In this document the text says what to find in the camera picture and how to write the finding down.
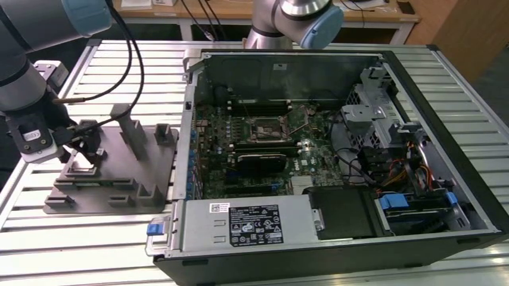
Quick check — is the grey metal drive cage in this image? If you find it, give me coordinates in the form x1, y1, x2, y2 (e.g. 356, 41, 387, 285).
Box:
340, 67, 423, 150

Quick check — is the black cable with brass plug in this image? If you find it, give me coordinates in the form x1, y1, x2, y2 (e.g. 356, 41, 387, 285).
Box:
53, 0, 141, 104

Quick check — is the CPU socket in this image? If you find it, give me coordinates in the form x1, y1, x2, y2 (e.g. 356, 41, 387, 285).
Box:
249, 117, 294, 142

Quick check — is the black graphics card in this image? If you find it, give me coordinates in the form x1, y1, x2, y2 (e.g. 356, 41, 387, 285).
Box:
236, 153, 289, 174

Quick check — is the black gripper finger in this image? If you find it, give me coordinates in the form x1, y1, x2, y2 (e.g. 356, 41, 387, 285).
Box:
53, 127, 78, 164
70, 124, 107, 166

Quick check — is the black open PC case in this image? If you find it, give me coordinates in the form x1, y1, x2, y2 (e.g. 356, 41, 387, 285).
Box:
153, 49, 509, 285

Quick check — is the orange wire bundle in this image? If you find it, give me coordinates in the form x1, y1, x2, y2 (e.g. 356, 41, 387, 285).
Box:
417, 163, 436, 191

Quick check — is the black expansion slot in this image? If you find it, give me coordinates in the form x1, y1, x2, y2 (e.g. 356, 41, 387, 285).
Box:
225, 185, 288, 194

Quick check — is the green motherboard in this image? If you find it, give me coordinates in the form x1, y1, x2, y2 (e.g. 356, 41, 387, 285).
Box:
190, 102, 348, 201

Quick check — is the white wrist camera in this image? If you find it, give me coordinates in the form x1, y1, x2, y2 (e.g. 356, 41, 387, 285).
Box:
8, 116, 66, 164

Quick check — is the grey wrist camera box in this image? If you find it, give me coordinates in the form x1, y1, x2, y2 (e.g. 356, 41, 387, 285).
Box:
34, 60, 70, 90

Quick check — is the black dangling cable with plug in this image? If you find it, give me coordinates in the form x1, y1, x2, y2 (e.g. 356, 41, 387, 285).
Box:
198, 0, 216, 41

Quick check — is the blue disk carrier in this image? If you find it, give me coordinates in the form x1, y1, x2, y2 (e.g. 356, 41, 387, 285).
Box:
377, 192, 459, 217

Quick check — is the silver power supply unit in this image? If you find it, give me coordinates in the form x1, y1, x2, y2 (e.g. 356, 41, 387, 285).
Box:
174, 195, 324, 254

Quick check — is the silver chipset heatsink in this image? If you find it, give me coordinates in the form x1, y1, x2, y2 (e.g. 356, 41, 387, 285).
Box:
292, 175, 316, 194

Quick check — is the grey plastic parts rack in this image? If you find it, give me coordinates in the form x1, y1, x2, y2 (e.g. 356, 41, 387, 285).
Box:
43, 104, 181, 215

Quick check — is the wooden desk with white frame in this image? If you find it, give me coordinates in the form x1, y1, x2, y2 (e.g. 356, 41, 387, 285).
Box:
107, 0, 423, 45

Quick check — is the wooden cabinet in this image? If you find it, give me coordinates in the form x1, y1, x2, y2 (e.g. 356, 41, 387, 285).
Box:
405, 0, 509, 87

